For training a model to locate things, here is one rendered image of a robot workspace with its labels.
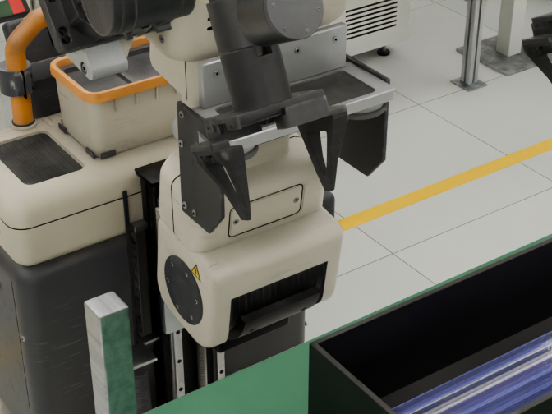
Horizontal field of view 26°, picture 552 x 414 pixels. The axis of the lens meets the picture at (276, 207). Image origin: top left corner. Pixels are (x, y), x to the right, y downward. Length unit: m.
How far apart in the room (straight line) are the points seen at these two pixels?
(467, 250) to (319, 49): 1.62
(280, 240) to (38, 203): 0.37
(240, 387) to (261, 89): 0.29
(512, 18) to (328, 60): 2.56
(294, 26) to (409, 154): 2.49
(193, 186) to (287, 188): 0.18
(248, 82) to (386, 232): 2.07
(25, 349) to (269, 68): 0.94
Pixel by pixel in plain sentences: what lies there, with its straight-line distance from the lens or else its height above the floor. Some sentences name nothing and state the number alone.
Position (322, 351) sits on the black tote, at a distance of 1.04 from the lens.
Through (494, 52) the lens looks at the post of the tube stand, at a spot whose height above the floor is 0.01.
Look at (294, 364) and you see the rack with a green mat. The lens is 1.21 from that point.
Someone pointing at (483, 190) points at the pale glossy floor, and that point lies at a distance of 3.37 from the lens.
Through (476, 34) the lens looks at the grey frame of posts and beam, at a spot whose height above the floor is 0.18.
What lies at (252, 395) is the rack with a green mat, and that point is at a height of 0.95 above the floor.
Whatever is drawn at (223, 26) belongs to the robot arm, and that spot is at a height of 1.28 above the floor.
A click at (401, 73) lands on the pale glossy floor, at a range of 4.00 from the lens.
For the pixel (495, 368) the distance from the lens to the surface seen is 1.15.
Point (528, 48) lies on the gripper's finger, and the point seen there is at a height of 1.16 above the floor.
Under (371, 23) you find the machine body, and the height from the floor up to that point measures 0.16.
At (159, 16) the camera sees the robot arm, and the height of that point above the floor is 1.21.
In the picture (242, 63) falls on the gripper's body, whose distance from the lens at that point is 1.10.
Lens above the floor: 1.72
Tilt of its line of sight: 32 degrees down
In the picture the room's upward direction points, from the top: straight up
